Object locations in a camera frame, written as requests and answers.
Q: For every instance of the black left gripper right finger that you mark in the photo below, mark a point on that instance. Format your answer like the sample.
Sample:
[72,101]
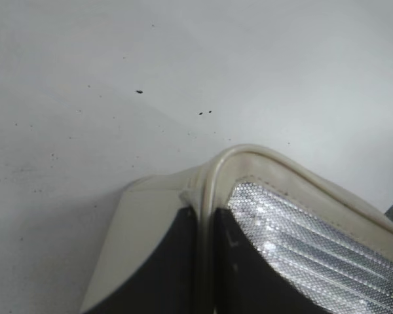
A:
[243,281]

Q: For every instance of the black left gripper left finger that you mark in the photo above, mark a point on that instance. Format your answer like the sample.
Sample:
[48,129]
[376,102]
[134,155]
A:
[164,283]

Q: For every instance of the cream bag with mesh top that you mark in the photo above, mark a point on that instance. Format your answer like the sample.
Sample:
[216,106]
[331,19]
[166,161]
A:
[330,245]

